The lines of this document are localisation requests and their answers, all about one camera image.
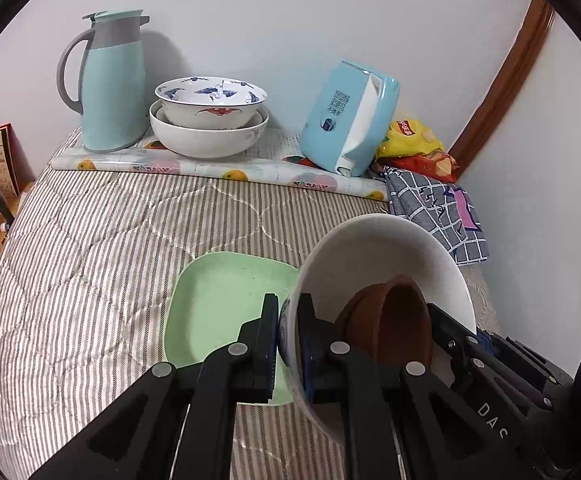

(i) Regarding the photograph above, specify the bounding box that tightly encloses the yellow chips bag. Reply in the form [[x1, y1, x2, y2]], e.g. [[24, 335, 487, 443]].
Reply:
[[375, 119, 445, 159]]

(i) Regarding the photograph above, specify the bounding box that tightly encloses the light blue electric kettle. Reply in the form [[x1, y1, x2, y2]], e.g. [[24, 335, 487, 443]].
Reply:
[[299, 60, 400, 178]]

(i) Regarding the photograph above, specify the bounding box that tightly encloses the green square plate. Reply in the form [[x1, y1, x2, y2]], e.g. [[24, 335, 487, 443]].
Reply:
[[162, 250, 302, 406]]

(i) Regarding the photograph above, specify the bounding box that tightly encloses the patterned cardboard box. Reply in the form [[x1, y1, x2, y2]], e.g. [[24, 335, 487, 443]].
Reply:
[[0, 124, 20, 198]]

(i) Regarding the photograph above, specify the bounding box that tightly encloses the blue patterned porcelain bowl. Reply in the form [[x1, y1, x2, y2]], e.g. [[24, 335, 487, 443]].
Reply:
[[154, 76, 268, 130]]

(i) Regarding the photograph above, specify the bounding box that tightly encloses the white ceramic bowl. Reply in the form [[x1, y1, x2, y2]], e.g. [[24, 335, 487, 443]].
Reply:
[[278, 214, 476, 445]]

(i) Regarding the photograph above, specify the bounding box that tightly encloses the large white porcelain bowl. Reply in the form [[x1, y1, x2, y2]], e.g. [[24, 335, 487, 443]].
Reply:
[[148, 101, 269, 159]]

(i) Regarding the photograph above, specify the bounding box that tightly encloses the red chips bag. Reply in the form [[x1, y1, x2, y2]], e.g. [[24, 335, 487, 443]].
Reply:
[[382, 151, 459, 183]]

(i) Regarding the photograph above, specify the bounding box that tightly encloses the grey checked folded cloth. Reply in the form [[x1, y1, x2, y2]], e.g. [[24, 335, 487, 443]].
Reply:
[[382, 167, 489, 266]]

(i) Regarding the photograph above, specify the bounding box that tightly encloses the teal thermos jug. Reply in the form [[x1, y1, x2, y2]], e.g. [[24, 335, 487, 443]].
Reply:
[[56, 10, 149, 153]]

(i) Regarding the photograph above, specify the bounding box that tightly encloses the brown wooden door frame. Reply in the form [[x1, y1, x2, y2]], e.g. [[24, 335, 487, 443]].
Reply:
[[450, 0, 554, 178]]

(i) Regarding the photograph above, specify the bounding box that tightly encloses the small brown saucer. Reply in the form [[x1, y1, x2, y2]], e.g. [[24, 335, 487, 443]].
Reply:
[[335, 275, 434, 367]]

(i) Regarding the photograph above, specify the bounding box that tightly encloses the fruit print plastic mat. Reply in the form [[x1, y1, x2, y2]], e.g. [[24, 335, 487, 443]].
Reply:
[[51, 128, 388, 202]]

